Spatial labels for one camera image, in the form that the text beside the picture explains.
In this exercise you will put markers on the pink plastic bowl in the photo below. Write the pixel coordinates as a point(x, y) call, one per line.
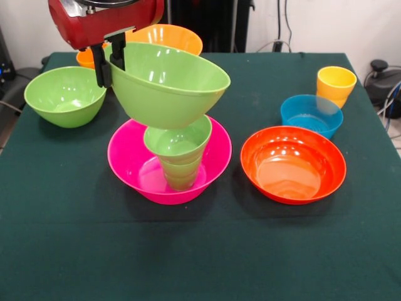
point(125, 163)

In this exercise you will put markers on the dark green table cloth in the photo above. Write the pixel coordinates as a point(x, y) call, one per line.
point(200, 251)

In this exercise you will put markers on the small green plastic bowl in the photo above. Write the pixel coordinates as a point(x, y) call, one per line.
point(175, 141)

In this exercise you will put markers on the orange plastic cup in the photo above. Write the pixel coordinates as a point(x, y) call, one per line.
point(84, 59)

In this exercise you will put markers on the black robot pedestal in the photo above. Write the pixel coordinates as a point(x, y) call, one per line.
point(213, 19)

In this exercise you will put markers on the large green plastic bowl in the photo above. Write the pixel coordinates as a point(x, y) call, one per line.
point(62, 94)
point(163, 103)

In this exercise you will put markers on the dark grey floor case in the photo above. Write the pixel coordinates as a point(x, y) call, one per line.
point(18, 87)

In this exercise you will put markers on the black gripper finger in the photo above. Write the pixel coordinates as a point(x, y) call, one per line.
point(101, 69)
point(118, 50)

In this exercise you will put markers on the green plastic cup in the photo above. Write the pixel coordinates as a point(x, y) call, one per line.
point(181, 175)

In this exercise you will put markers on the black computer tower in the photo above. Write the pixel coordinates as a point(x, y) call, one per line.
point(6, 62)

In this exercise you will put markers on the red plastic bowl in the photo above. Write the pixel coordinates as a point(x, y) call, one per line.
point(291, 169)

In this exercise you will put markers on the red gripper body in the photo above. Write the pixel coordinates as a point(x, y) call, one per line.
point(109, 22)

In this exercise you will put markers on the blue plastic bowl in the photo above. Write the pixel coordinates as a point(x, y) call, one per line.
point(310, 123)

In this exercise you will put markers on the yellow plastic cup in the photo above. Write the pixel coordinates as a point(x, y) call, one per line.
point(335, 81)

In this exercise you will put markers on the large orange plastic bowl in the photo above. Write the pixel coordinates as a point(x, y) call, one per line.
point(175, 37)

